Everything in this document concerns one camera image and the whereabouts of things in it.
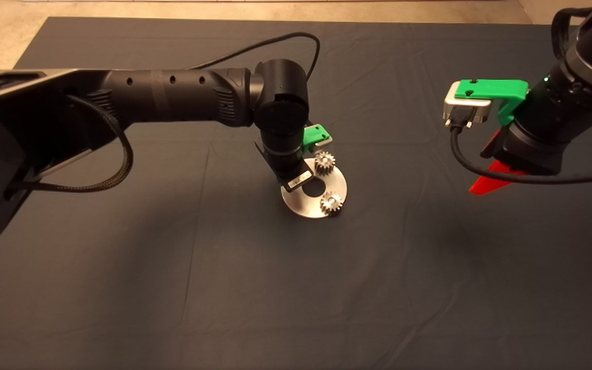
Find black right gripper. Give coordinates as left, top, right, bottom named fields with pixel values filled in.
left=469, top=127, right=567, bottom=195

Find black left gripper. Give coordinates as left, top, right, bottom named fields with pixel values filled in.
left=255, top=140, right=313, bottom=193

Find small steel planetary gear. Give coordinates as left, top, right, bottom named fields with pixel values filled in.
left=314, top=151, right=337, bottom=175
left=320, top=191, right=344, bottom=216

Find round metal carrier plate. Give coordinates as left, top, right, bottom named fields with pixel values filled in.
left=281, top=158, right=348, bottom=219

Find dark grey table cloth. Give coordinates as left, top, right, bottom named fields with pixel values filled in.
left=0, top=16, right=592, bottom=370

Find green left camera mount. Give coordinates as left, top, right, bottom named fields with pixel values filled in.
left=302, top=124, right=331, bottom=154

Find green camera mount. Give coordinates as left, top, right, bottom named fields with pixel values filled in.
left=454, top=79, right=529, bottom=126
left=302, top=124, right=331, bottom=154

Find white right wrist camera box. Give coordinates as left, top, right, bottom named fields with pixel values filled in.
left=442, top=94, right=493, bottom=124

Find green right camera mount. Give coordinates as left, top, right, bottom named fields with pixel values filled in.
left=454, top=79, right=529, bottom=126

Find thin black cable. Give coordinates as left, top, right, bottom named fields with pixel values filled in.
left=191, top=32, right=321, bottom=80

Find black ribbed cable loop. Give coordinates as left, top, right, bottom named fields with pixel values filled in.
left=6, top=95, right=135, bottom=195
left=551, top=6, right=592, bottom=58

